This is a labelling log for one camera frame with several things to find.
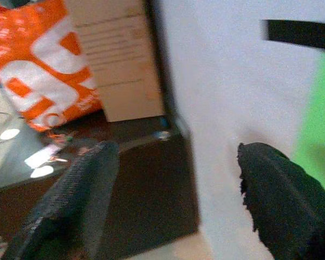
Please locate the orange and white plastic bag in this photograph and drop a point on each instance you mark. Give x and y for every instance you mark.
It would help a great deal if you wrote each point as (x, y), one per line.
(29, 67)

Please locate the black tape strip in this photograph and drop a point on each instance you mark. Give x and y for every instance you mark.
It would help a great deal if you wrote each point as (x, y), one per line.
(300, 33)

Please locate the green backdrop sheet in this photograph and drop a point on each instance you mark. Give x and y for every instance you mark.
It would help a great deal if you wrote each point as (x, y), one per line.
(322, 108)

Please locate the black glossy cabinet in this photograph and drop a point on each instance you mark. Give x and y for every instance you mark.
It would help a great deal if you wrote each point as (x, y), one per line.
(151, 189)

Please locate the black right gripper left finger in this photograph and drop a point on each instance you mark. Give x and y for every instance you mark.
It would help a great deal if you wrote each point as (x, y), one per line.
(70, 211)

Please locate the white printed carton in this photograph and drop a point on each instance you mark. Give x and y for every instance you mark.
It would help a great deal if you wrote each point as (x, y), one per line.
(119, 67)

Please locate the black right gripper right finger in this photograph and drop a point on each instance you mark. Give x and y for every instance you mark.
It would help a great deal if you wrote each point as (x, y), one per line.
(287, 205)

